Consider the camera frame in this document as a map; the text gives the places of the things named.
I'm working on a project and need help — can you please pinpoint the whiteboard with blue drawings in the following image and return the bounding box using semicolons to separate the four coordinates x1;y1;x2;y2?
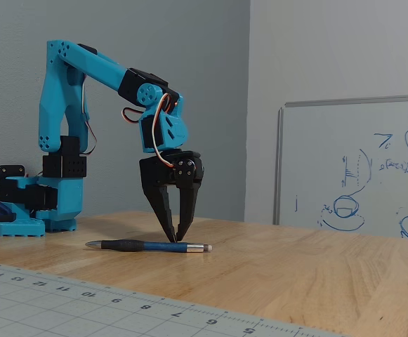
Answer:
272;93;408;240

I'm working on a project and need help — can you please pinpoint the white red black wrist cable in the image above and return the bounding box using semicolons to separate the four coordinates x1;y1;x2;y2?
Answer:
120;92;180;169

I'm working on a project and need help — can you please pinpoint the red black arm cable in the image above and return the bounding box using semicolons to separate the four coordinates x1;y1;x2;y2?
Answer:
81;74;98;157

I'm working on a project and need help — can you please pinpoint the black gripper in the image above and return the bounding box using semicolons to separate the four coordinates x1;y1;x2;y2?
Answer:
138;150;205;244

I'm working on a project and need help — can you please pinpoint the blue and black pen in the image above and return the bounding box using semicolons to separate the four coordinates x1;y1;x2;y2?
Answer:
85;239;213;255

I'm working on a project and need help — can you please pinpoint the grey gridded cutting mat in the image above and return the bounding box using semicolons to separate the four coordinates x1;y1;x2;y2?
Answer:
0;260;353;337

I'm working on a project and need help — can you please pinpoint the blue robot arm with base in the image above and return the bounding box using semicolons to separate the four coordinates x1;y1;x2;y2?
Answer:
0;39;190;238

